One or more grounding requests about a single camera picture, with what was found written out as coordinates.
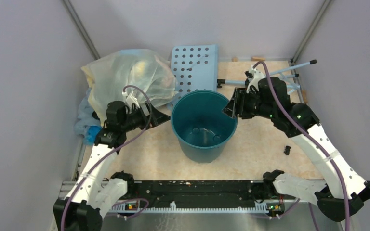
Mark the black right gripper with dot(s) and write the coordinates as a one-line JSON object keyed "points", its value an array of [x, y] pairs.
{"points": [[236, 105]]}

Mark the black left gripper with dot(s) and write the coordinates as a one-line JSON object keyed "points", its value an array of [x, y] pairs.
{"points": [[155, 118]]}

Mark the teal plastic trash bin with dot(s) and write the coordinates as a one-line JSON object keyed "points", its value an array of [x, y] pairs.
{"points": [[201, 127]]}

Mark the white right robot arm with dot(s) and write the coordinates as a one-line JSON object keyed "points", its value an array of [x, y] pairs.
{"points": [[342, 192]]}

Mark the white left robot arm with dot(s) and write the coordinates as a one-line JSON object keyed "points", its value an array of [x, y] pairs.
{"points": [[88, 202]]}

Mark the large translucent yellowish bag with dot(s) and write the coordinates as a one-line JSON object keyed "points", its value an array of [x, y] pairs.
{"points": [[143, 70]]}

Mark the light blue perforated board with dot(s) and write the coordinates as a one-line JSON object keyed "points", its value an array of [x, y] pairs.
{"points": [[195, 68]]}

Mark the small black plastic part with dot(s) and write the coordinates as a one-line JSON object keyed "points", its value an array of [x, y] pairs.
{"points": [[287, 150]]}

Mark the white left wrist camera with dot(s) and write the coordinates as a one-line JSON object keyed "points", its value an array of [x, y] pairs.
{"points": [[133, 102]]}

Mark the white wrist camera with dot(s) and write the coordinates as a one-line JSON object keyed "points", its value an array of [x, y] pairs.
{"points": [[253, 76], [133, 102]]}

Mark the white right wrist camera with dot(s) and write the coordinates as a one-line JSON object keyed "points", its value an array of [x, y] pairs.
{"points": [[253, 76]]}

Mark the light blue metal stool frame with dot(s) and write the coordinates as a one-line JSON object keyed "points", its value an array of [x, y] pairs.
{"points": [[280, 74]]}

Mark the blue crumpled bag at wall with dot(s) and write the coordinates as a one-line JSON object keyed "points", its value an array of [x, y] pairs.
{"points": [[88, 124]]}

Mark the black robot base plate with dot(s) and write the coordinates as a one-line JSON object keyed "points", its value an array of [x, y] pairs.
{"points": [[201, 193]]}

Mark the light blue cable comb strip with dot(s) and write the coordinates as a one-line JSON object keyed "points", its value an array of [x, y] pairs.
{"points": [[259, 208]]}

